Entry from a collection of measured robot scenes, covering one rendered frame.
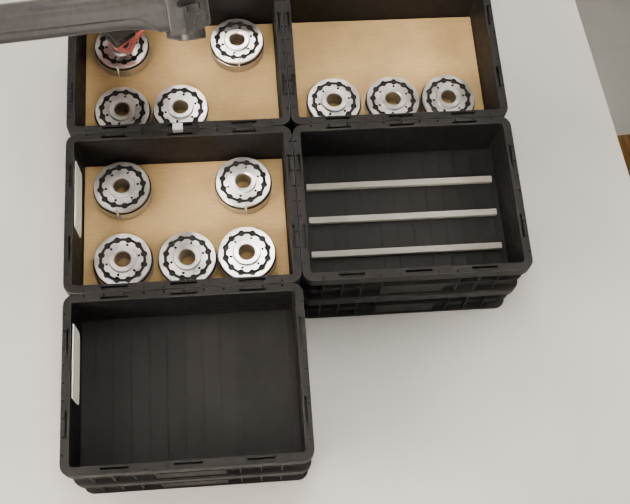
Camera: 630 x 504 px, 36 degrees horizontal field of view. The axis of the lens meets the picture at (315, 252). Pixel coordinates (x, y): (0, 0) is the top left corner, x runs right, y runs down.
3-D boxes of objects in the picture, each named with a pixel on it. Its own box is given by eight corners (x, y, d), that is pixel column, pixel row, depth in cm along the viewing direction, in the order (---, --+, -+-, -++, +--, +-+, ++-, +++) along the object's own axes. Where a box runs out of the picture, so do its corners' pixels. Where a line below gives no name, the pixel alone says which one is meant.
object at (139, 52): (92, 67, 186) (91, 65, 186) (99, 22, 190) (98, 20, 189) (144, 71, 187) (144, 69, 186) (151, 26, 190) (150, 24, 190)
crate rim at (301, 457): (61, 479, 154) (58, 477, 151) (65, 299, 164) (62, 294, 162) (314, 463, 156) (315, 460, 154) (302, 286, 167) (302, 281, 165)
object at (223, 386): (74, 487, 163) (60, 477, 152) (76, 317, 173) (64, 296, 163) (311, 471, 165) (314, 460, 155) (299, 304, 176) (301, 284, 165)
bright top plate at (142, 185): (90, 211, 176) (89, 209, 175) (98, 161, 179) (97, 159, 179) (146, 215, 176) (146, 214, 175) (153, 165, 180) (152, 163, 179)
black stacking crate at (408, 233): (301, 302, 176) (303, 282, 166) (290, 155, 187) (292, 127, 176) (516, 291, 179) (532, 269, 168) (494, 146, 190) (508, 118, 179)
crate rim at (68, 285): (65, 299, 164) (62, 294, 162) (68, 140, 175) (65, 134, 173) (302, 286, 167) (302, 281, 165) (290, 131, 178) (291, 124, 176)
